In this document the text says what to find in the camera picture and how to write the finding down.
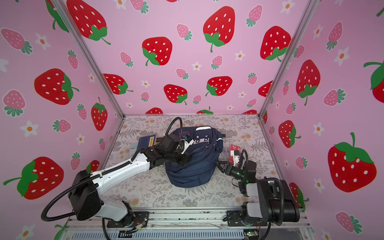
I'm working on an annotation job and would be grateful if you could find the aluminium corner post right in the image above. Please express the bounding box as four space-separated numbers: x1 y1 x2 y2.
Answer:
258 0 321 118

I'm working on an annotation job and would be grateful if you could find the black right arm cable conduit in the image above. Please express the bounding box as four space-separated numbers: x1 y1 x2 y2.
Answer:
239 149 285 226

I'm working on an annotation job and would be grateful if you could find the red stationery package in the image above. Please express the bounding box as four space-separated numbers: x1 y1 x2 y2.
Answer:
230 145 242 166

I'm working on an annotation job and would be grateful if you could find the light blue calculator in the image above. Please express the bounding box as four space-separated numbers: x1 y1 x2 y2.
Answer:
130 143 138 152

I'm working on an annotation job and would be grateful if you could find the dark blue Chinese book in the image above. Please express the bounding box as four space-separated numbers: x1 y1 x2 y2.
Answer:
137 135 160 149

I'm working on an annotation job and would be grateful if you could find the navy blue student backpack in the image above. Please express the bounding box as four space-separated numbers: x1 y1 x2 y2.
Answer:
166 126 226 188

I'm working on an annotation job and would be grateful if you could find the aluminium corner post left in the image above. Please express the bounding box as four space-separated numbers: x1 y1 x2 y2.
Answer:
52 0 125 119

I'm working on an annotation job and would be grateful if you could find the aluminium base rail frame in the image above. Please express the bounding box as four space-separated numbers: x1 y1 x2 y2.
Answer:
56 207 316 240

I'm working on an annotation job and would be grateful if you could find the aluminium corner post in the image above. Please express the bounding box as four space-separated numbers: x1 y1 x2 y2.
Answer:
258 0 321 118
52 0 125 119

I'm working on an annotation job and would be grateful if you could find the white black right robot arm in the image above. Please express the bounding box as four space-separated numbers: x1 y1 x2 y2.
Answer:
216 161 300 226

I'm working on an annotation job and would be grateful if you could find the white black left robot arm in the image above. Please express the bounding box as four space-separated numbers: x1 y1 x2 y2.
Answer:
69 135 194 224

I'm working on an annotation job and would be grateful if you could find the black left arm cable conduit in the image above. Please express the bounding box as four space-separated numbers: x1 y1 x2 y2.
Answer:
40 160 133 222

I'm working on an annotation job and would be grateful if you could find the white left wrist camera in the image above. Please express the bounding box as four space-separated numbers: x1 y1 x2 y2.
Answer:
181 135 194 154

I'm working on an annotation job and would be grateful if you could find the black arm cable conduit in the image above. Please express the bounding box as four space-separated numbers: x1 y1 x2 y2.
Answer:
239 149 285 226
40 160 133 222

